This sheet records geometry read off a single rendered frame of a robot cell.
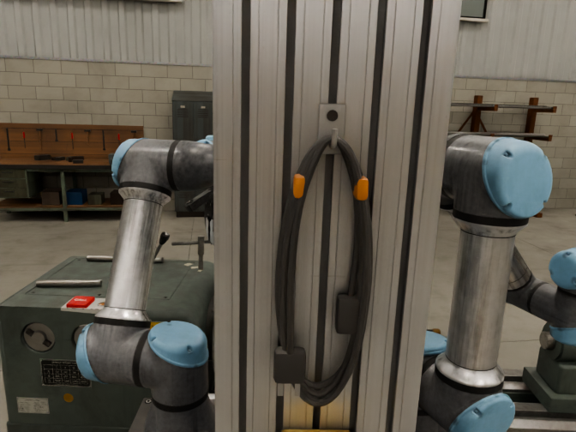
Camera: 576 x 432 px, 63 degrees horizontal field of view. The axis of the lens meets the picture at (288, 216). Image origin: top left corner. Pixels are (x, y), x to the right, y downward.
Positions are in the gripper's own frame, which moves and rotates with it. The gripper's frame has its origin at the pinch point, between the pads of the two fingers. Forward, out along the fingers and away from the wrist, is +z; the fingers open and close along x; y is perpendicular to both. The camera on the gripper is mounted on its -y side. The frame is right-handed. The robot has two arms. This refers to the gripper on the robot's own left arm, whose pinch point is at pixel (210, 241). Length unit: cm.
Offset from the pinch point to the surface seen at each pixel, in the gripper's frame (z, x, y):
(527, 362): 120, 52, 274
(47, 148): -37, 695, -9
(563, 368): 39, -66, 100
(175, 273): 12.8, 10.8, -9.0
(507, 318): 112, 107, 329
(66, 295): 15.1, 7.1, -44.2
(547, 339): 31, -61, 99
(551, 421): 55, -68, 92
